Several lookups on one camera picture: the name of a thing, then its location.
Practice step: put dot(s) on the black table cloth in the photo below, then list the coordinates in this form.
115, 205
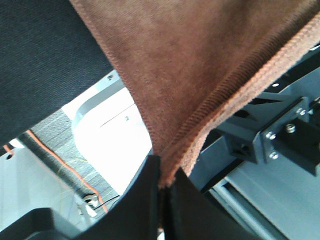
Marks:
48, 57

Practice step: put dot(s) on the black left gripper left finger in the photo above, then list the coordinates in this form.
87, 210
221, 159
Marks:
134, 217

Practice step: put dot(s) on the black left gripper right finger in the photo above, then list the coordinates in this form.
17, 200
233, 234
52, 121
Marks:
188, 215

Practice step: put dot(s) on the brown microfibre towel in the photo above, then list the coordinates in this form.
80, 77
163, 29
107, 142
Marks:
191, 64

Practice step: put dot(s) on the grey metal table frame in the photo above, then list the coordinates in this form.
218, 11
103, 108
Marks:
261, 166

